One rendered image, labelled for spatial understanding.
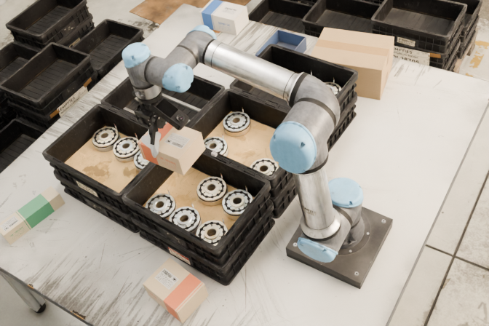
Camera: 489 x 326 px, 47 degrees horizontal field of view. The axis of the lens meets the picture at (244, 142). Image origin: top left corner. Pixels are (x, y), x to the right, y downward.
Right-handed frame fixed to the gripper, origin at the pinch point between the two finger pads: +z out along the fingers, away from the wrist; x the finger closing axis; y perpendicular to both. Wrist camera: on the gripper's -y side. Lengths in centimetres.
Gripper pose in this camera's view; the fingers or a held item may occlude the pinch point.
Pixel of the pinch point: (170, 142)
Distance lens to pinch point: 175.4
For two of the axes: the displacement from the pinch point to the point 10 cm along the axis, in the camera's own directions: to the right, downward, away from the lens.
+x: -5.2, 6.7, -5.3
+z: 1.3, 6.8, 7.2
